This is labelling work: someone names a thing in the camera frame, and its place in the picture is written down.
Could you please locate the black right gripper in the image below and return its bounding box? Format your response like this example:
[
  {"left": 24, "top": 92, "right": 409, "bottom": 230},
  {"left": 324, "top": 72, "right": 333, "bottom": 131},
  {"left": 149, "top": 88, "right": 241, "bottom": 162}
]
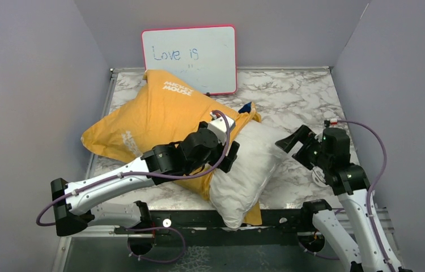
[{"left": 275, "top": 124, "right": 330, "bottom": 170}]

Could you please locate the white pillow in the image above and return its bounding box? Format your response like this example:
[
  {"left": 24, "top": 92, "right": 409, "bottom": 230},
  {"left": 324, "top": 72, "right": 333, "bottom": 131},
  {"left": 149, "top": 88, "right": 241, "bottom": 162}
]
[{"left": 209, "top": 121, "right": 289, "bottom": 230}]

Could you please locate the blue yellow Mickey pillowcase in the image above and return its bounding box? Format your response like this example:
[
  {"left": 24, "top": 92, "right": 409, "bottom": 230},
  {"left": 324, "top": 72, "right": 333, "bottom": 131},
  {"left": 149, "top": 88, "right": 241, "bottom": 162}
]
[{"left": 81, "top": 69, "right": 263, "bottom": 227}]

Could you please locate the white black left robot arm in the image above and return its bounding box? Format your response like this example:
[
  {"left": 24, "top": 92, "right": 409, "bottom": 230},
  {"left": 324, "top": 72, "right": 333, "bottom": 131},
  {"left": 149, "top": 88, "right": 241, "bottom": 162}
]
[{"left": 50, "top": 127, "right": 240, "bottom": 237}]

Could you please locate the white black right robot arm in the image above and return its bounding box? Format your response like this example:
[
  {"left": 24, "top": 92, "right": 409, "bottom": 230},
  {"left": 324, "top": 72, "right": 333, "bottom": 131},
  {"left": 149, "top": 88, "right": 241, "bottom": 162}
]
[{"left": 275, "top": 125, "right": 405, "bottom": 271}]

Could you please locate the white printed label tag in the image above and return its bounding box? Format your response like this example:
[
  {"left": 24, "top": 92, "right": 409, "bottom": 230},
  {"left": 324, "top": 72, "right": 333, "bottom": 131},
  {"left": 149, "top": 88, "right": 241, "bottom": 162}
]
[{"left": 312, "top": 167, "right": 328, "bottom": 188}]

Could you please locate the pink framed whiteboard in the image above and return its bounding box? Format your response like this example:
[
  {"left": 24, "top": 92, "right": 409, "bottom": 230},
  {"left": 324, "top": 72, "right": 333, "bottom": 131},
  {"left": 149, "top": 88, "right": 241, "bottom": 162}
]
[{"left": 141, "top": 25, "right": 237, "bottom": 95}]

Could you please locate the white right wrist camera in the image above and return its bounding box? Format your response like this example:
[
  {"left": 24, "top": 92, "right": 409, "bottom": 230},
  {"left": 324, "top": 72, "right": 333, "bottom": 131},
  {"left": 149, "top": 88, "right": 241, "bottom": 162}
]
[{"left": 324, "top": 118, "right": 338, "bottom": 128}]

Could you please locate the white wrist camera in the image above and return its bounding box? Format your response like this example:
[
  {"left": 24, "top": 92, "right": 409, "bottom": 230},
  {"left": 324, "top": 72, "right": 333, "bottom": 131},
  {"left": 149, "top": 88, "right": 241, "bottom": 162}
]
[
  {"left": 324, "top": 118, "right": 338, "bottom": 128},
  {"left": 207, "top": 112, "right": 236, "bottom": 145}
]

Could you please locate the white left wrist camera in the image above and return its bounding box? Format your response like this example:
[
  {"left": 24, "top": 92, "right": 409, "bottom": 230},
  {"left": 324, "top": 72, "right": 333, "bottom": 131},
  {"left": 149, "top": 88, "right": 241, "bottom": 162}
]
[{"left": 207, "top": 112, "right": 236, "bottom": 145}]

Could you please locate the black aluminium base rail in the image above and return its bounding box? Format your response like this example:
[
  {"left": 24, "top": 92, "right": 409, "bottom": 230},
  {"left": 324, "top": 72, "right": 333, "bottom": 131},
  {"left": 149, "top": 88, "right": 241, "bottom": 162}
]
[{"left": 73, "top": 209, "right": 323, "bottom": 250}]

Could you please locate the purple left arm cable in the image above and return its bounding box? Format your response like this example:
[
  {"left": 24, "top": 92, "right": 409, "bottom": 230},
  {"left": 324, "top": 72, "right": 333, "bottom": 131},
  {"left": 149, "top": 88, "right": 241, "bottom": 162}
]
[{"left": 35, "top": 109, "right": 232, "bottom": 264}]

